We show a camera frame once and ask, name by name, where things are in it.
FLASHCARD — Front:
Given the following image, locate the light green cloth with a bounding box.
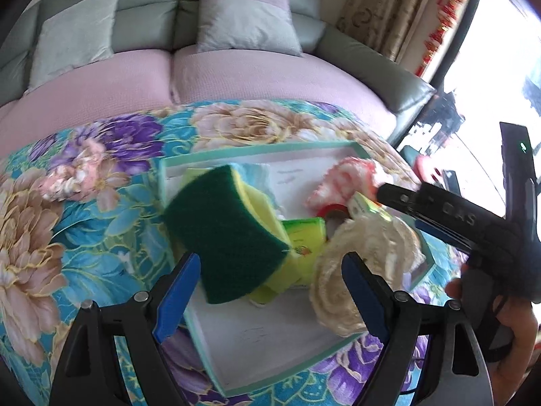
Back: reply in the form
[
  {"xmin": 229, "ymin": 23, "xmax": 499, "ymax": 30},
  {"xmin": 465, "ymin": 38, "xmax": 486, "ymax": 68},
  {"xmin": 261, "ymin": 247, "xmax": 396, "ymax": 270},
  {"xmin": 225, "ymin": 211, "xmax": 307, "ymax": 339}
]
[{"xmin": 249, "ymin": 258, "xmax": 315, "ymax": 305}]

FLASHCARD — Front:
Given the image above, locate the small red object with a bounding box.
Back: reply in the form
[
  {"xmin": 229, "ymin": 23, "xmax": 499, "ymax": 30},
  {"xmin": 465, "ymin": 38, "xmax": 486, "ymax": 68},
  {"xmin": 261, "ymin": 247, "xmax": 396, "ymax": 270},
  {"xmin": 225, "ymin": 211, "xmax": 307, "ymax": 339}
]
[{"xmin": 414, "ymin": 154, "xmax": 444, "ymax": 187}]

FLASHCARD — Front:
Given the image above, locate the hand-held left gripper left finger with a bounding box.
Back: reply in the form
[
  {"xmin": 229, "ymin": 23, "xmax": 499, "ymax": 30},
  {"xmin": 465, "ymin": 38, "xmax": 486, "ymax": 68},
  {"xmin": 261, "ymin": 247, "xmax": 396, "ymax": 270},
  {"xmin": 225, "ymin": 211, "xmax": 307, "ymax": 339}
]
[{"xmin": 50, "ymin": 251, "xmax": 203, "ymax": 406}]

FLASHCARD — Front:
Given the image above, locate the person's right hand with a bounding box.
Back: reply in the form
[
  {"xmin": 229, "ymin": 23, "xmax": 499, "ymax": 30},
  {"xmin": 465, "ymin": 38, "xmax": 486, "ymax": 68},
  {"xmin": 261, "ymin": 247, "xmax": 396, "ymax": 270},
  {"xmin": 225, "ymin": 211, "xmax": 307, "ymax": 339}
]
[{"xmin": 446, "ymin": 264, "xmax": 541, "ymax": 390}]

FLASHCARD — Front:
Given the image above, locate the red tape roll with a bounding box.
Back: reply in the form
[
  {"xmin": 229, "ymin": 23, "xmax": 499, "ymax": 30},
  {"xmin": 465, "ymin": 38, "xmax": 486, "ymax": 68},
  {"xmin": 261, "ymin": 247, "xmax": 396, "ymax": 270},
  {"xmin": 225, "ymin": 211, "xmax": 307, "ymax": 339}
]
[{"xmin": 316, "ymin": 203, "xmax": 353, "ymax": 242}]

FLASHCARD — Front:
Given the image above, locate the pink sofa cover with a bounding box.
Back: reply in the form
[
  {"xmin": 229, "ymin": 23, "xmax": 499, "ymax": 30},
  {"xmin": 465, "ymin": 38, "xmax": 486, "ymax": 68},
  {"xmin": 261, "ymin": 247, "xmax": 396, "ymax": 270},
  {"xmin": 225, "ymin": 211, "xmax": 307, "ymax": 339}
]
[{"xmin": 0, "ymin": 44, "xmax": 398, "ymax": 161}]

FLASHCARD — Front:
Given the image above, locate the red window decoration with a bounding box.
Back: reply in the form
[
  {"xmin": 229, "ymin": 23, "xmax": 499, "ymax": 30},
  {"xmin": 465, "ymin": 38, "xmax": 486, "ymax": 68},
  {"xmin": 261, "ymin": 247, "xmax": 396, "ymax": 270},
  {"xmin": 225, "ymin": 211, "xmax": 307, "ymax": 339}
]
[{"xmin": 416, "ymin": 0, "xmax": 468, "ymax": 77}]

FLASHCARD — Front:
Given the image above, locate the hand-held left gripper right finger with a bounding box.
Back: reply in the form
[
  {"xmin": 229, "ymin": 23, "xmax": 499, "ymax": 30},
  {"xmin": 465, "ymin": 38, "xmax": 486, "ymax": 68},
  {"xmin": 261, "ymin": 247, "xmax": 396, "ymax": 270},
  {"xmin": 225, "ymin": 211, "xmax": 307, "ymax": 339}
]
[{"xmin": 340, "ymin": 251, "xmax": 494, "ymax": 406}]

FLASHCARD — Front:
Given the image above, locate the floral blanket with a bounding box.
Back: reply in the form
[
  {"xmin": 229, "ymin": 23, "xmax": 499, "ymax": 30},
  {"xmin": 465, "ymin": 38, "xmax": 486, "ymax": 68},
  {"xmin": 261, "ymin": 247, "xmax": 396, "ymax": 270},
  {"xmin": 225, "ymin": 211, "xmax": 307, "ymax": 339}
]
[{"xmin": 0, "ymin": 99, "xmax": 470, "ymax": 406}]

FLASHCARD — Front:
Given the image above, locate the teal shallow box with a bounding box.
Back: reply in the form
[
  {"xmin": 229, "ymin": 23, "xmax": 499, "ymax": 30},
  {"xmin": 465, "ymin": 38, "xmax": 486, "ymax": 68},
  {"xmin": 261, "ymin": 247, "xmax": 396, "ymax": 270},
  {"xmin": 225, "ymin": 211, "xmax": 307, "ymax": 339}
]
[{"xmin": 158, "ymin": 141, "xmax": 436, "ymax": 396}]

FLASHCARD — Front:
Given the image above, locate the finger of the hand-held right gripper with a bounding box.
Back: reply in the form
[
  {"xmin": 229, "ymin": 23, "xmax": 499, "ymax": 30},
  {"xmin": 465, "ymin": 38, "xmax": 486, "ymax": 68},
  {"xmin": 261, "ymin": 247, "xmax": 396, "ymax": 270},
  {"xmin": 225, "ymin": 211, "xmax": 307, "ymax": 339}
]
[
  {"xmin": 416, "ymin": 219, "xmax": 473, "ymax": 255},
  {"xmin": 376, "ymin": 183, "xmax": 505, "ymax": 238}
]

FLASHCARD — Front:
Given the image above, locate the grey sofa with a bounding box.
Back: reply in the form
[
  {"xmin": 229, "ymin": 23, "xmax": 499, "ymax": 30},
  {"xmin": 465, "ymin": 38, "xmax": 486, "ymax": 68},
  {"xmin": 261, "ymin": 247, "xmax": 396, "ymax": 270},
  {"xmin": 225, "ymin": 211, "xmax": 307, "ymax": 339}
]
[{"xmin": 0, "ymin": 0, "xmax": 438, "ymax": 144}]

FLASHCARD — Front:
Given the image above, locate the beige patterned curtain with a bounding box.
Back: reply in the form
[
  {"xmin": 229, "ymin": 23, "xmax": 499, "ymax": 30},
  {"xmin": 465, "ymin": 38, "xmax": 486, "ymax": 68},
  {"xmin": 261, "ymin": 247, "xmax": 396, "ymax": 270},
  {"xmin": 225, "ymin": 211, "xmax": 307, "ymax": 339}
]
[{"xmin": 336, "ymin": 0, "xmax": 466, "ymax": 62}]

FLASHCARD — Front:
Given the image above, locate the pink fluffy cloth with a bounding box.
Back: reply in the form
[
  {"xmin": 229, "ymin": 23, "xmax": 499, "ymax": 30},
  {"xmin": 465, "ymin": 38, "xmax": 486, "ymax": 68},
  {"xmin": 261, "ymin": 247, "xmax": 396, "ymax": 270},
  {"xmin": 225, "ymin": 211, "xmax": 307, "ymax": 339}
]
[{"xmin": 305, "ymin": 156, "xmax": 400, "ymax": 216}]

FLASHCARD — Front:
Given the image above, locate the blue face mask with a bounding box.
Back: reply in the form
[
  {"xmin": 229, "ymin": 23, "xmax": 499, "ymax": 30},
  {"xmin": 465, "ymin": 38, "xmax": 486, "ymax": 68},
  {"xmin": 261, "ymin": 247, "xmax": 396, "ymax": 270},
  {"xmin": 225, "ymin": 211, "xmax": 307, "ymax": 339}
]
[{"xmin": 241, "ymin": 161, "xmax": 275, "ymax": 191}]

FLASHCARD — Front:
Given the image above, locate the grey pink pillow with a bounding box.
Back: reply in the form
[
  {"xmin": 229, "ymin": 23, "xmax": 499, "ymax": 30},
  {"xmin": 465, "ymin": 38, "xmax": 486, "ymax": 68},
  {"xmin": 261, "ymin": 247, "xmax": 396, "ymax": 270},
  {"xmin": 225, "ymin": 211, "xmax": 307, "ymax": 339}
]
[{"xmin": 195, "ymin": 0, "xmax": 303, "ymax": 57}]

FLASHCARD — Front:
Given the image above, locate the cream fluffy cloth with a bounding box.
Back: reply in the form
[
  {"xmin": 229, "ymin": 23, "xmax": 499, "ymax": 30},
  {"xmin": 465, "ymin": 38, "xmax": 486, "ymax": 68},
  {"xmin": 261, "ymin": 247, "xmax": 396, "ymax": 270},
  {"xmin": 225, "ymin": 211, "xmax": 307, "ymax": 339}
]
[{"xmin": 308, "ymin": 213, "xmax": 425, "ymax": 339}]

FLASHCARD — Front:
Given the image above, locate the yellow green sponge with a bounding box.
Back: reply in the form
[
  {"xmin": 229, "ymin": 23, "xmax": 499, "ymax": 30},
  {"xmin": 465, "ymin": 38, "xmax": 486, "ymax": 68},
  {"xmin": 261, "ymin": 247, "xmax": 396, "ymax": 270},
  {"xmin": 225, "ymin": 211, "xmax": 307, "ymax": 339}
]
[{"xmin": 164, "ymin": 164, "xmax": 292, "ymax": 305}]

